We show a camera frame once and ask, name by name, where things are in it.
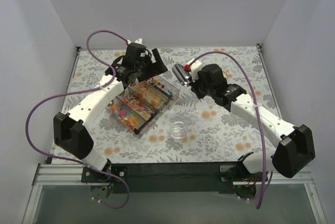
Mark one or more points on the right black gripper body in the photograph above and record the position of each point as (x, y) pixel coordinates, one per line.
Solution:
(195, 85)

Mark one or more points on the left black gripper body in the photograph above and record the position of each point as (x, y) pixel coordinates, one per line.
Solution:
(147, 65)

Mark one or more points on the silver metal scoop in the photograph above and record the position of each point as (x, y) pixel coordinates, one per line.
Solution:
(181, 74)

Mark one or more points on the clear compartment candy box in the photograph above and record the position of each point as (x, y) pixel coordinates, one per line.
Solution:
(140, 105)

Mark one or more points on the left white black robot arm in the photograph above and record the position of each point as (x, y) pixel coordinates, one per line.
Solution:
(71, 129)

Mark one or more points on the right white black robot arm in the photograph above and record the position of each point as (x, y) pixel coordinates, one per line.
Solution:
(294, 146)

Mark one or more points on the floral patterned table mat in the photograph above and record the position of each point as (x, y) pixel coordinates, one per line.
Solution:
(157, 123)

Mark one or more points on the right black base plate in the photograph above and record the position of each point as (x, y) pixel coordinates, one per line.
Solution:
(244, 183)

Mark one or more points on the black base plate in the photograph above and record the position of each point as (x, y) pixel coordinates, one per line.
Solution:
(244, 183)
(115, 175)

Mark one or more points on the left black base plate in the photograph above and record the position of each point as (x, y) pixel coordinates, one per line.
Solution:
(115, 175)

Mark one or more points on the aluminium frame rail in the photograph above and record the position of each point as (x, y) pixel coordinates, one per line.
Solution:
(71, 174)

